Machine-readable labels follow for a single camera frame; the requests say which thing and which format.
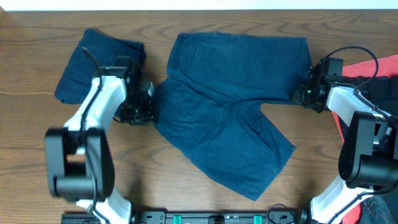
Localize black patterned garment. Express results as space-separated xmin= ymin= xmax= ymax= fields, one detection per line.
xmin=342 ymin=75 xmax=397 ymax=224

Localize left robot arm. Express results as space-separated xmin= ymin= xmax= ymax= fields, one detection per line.
xmin=44 ymin=56 xmax=154 ymax=223

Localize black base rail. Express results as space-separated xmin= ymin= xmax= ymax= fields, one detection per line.
xmin=130 ymin=209 xmax=312 ymax=224

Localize red cloth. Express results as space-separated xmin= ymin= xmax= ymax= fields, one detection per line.
xmin=331 ymin=55 xmax=397 ymax=224

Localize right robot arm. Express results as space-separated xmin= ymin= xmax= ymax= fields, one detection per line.
xmin=291 ymin=56 xmax=397 ymax=223

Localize folded navy blue shorts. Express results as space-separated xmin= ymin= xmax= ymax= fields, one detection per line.
xmin=55 ymin=29 xmax=149 ymax=118

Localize navy blue shorts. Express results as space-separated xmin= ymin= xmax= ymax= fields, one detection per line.
xmin=155 ymin=33 xmax=312 ymax=201
xmin=55 ymin=29 xmax=149 ymax=118

